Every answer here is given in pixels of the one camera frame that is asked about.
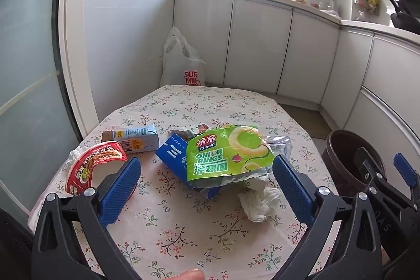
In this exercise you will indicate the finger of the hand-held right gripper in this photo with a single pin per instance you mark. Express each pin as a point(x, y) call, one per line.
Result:
point(404, 170)
point(369, 168)

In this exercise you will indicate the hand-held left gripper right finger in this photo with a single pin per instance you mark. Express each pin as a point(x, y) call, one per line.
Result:
point(293, 193)

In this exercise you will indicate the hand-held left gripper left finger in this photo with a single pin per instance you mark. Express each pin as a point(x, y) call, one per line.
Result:
point(119, 191)

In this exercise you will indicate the brown trash bin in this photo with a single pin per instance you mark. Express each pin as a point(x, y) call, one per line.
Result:
point(341, 165)

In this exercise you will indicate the red instant noodle cup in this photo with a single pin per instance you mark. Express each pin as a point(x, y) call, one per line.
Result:
point(95, 162)

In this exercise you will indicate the blue-grey drink carton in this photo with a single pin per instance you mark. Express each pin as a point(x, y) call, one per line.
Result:
point(141, 139)

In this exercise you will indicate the blue packet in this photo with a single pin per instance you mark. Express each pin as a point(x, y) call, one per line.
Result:
point(170, 155)

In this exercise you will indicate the green snack bag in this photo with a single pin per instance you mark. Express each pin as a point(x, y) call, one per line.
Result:
point(216, 162)

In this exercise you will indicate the person's left hand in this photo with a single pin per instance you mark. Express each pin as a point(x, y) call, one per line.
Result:
point(190, 275)

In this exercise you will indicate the white crumpled tissue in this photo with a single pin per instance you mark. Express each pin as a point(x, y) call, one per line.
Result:
point(259, 204)
point(74, 157)

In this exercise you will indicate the floral tablecloth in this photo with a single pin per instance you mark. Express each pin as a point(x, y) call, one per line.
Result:
point(183, 234)

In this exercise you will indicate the crumpled grey wrapper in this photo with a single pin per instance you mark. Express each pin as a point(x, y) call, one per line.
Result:
point(183, 133)

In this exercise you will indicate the white plastic bag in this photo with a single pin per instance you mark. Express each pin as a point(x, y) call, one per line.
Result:
point(183, 66)

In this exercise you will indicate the black frying pan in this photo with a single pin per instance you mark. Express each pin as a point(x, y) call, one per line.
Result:
point(405, 22)

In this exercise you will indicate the white kitchen cabinets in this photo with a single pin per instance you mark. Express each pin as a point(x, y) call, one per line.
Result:
point(259, 47)

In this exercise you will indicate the frosted glass door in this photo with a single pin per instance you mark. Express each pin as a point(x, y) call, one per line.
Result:
point(29, 70)

